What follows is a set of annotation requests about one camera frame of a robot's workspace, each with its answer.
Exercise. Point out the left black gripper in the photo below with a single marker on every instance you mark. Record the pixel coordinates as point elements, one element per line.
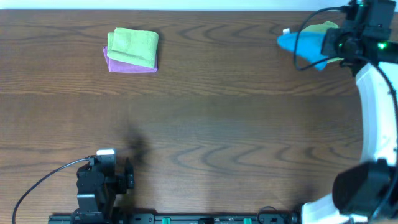
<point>128,173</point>

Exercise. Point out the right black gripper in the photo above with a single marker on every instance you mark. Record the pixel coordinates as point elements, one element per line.
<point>328,48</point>

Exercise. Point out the blue microfiber cloth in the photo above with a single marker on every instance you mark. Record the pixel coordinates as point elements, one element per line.
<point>304,49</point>

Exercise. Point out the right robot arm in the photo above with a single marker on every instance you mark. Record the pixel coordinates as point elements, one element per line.
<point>368,191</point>

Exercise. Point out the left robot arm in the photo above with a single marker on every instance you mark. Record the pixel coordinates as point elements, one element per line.
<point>98,185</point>

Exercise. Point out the crumpled yellow-green cloth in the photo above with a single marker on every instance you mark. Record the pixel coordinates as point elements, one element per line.
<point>319,29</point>

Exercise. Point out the folded purple cloth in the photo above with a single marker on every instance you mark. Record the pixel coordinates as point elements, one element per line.
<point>121,67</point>

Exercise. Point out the folded green cloth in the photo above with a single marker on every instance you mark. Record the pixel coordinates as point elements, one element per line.
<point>137,47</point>

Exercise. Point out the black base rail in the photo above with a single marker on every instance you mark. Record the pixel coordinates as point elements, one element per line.
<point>269,217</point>

